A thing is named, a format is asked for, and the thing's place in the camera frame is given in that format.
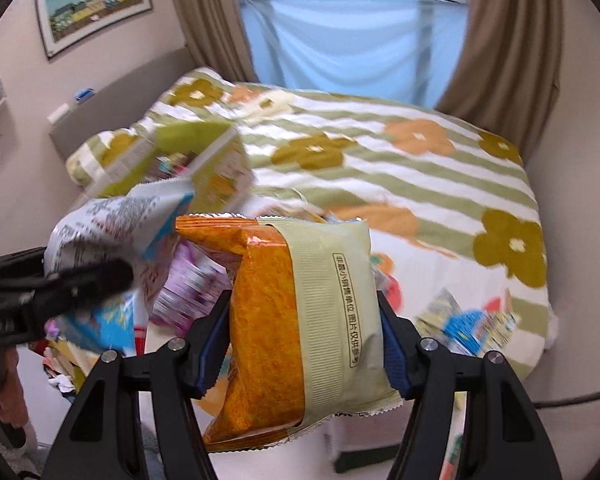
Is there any white and blue snack bag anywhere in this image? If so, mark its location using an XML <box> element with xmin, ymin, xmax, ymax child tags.
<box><xmin>44</xmin><ymin>178</ymin><xmax>195</xmax><ymax>356</ymax></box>

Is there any purple snack bag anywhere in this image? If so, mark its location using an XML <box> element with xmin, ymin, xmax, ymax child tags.
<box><xmin>149</xmin><ymin>240</ymin><xmax>230</xmax><ymax>336</ymax></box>

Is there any orange and cream snack bag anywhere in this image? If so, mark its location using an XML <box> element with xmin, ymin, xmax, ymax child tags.
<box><xmin>175</xmin><ymin>214</ymin><xmax>402</xmax><ymax>452</ymax></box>

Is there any green cardboard snack box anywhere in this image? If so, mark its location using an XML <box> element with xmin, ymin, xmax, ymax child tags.
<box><xmin>82</xmin><ymin>120</ymin><xmax>256</xmax><ymax>216</ymax></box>

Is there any person's left hand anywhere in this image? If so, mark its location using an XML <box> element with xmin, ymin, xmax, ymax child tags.
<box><xmin>0</xmin><ymin>347</ymin><xmax>29</xmax><ymax>428</ymax></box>

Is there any blue yellow snack packet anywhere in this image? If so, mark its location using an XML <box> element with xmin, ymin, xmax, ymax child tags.
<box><xmin>415</xmin><ymin>288</ymin><xmax>521</xmax><ymax>358</ymax></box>

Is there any grey headboard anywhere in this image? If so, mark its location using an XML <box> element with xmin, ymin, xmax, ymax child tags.
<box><xmin>50</xmin><ymin>48</ymin><xmax>195</xmax><ymax>162</ymax></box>

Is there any floral striped bed blanket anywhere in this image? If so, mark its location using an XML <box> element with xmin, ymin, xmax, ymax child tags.
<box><xmin>76</xmin><ymin>68</ymin><xmax>552</xmax><ymax>377</ymax></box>

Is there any framed landscape picture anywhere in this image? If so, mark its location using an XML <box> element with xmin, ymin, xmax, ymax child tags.
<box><xmin>35</xmin><ymin>0</ymin><xmax>152</xmax><ymax>58</ymax></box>

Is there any left brown curtain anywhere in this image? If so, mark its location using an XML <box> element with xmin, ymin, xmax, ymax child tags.
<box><xmin>173</xmin><ymin>0</ymin><xmax>258</xmax><ymax>82</ymax></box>

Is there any brown curtain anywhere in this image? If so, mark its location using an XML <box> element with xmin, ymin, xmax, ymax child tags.
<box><xmin>436</xmin><ymin>0</ymin><xmax>562</xmax><ymax>159</ymax></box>
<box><xmin>173</xmin><ymin>0</ymin><xmax>258</xmax><ymax>82</ymax></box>

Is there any right brown curtain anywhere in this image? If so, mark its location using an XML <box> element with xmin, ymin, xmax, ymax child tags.
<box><xmin>436</xmin><ymin>0</ymin><xmax>562</xmax><ymax>159</ymax></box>

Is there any blue window cloth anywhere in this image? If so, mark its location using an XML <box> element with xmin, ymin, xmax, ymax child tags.
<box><xmin>240</xmin><ymin>0</ymin><xmax>468</xmax><ymax>108</ymax></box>

